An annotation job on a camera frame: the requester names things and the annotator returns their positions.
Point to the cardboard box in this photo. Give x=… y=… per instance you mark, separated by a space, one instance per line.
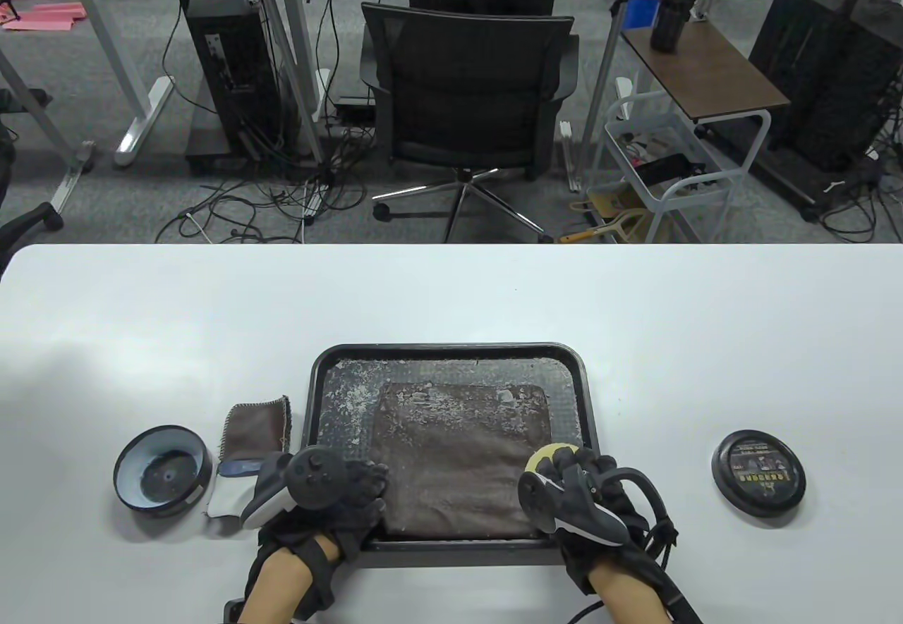
x=635 y=208

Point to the person's left hand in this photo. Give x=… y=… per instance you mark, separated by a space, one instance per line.
x=353 y=504

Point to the person's left forearm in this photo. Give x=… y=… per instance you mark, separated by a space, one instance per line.
x=275 y=589

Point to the blue box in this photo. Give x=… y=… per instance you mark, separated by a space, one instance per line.
x=642 y=12

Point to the black plastic tray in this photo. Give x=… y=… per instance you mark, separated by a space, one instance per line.
x=564 y=398

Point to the dark desk with white legs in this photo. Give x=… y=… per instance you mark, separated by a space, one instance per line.
x=106 y=39

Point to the black round jar lid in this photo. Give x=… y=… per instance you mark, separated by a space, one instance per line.
x=758 y=472

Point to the white desk leg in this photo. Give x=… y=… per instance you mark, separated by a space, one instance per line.
x=42 y=123

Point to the yellow round sponge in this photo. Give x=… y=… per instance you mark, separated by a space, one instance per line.
x=547 y=453

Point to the black leather care cream jar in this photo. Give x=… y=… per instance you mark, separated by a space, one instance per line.
x=162 y=472

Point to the black mesh office chair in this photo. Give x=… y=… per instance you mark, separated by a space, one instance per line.
x=465 y=67

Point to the white power strip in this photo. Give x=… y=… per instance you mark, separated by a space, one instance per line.
x=314 y=201

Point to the black water bottle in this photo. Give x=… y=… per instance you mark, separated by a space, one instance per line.
x=670 y=17

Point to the flat black device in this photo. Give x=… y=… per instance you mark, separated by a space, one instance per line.
x=667 y=169

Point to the person's right hand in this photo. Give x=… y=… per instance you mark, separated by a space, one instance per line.
x=621 y=504

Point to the black equipment case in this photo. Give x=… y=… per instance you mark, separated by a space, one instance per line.
x=825 y=74

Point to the brown wooden trolley top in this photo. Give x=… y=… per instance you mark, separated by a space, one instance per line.
x=705 y=67

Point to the brown microfibre cloth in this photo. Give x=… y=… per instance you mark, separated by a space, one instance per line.
x=257 y=426

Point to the person's right forearm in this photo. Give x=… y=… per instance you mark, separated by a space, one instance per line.
x=631 y=596

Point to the black round hand tracker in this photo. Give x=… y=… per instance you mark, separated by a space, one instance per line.
x=317 y=479
x=564 y=511

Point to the black power adapter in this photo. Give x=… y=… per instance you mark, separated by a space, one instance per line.
x=351 y=109

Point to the brown leather bag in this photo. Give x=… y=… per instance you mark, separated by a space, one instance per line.
x=458 y=462

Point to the black computer tower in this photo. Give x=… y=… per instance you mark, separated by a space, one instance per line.
x=233 y=67

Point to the pink sheets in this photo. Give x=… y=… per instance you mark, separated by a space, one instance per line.
x=42 y=17

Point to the white metal trolley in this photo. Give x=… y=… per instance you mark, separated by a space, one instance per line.
x=677 y=194

